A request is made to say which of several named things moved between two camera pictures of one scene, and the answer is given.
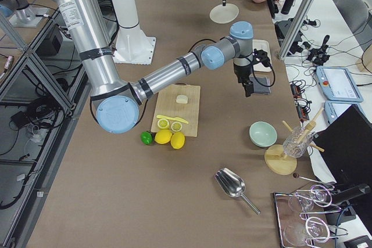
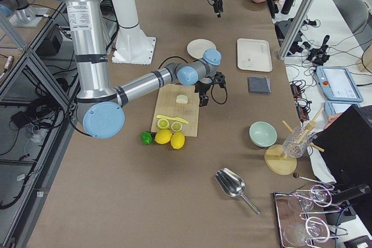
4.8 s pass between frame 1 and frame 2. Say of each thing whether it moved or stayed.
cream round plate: moved
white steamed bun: stayed
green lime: stayed
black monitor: stayed
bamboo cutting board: stayed
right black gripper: moved
